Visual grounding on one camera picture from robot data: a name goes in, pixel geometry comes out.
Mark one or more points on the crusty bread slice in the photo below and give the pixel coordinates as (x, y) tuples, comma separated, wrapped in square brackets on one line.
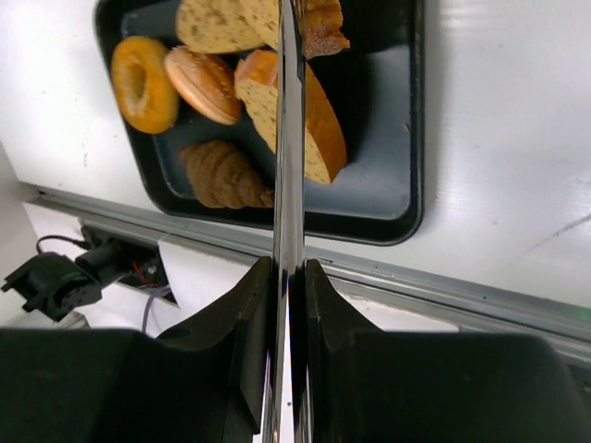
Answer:
[(322, 32)]

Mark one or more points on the right base mount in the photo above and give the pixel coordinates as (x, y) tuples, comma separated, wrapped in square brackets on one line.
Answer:
[(67, 273)]

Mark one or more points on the aluminium rail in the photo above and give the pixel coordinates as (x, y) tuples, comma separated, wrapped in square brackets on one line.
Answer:
[(472, 306)]

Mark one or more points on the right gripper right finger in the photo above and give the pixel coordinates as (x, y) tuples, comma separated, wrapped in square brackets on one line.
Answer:
[(371, 385)]

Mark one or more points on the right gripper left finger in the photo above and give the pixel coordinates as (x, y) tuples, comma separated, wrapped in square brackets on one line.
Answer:
[(202, 380)]

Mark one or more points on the large seeded bread slice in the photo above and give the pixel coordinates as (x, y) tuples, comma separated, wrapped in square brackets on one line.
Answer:
[(255, 81)]

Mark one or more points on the small bread slice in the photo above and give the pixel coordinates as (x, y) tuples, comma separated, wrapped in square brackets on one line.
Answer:
[(215, 27)]

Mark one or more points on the brown chocolate croissant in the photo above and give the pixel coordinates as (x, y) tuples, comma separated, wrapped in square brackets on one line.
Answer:
[(222, 177)]

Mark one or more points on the silver metal tongs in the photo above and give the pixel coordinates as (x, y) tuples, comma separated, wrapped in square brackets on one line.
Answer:
[(286, 398)]

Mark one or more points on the round orange bun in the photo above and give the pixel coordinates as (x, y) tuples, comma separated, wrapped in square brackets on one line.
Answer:
[(205, 82)]

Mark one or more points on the orange glazed donut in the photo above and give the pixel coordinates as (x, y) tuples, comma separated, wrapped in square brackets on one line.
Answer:
[(144, 93)]

